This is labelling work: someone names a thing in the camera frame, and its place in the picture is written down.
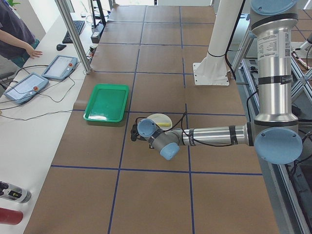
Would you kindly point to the person's hand on table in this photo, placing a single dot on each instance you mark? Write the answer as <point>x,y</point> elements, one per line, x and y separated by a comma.
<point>33,53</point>

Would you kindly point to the white round plate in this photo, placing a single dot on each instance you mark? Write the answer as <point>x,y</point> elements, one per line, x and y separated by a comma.
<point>161,118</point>

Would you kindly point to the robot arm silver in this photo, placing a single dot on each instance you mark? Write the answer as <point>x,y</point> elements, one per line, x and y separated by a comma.
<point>274,131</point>

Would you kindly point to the person's forearm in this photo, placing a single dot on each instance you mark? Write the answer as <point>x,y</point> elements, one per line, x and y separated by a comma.
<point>10,39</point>

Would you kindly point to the black computer mouse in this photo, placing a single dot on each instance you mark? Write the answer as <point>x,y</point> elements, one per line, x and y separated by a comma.
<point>60,47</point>

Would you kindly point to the far teach pendant tablet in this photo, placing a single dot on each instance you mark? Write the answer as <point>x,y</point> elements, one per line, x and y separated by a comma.
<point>60,68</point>

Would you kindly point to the teach pendant tablet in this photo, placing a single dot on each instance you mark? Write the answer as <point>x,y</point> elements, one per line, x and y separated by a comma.
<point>60,68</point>
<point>27,88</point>

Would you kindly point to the near teach pendant tablet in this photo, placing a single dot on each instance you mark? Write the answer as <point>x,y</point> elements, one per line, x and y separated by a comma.
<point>27,88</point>

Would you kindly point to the black desktop box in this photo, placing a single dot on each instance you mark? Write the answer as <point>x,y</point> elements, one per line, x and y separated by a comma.
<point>96,33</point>

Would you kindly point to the green plastic tray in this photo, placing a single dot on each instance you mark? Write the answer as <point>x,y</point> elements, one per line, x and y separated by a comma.
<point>107,103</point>

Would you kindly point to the brown paper table cover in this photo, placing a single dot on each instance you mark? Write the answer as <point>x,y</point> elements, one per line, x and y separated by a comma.
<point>101,182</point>

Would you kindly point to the yellow plastic spoon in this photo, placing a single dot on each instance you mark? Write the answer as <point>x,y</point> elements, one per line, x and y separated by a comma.
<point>164,124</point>

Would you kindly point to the red bottle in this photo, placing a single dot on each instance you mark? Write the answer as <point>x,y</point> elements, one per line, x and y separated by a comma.
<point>10,217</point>

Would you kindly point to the aluminium frame post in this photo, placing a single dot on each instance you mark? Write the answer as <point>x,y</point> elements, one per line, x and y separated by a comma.
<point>66,15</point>

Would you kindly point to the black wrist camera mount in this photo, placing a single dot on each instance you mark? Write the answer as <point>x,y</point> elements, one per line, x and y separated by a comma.
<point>134,133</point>

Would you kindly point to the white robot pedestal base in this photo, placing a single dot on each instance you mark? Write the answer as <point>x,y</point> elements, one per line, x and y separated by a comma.
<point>213,69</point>

